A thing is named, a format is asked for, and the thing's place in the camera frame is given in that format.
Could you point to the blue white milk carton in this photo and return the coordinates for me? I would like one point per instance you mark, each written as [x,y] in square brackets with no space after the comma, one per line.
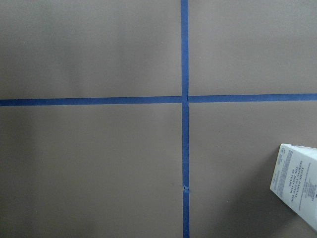
[294,180]

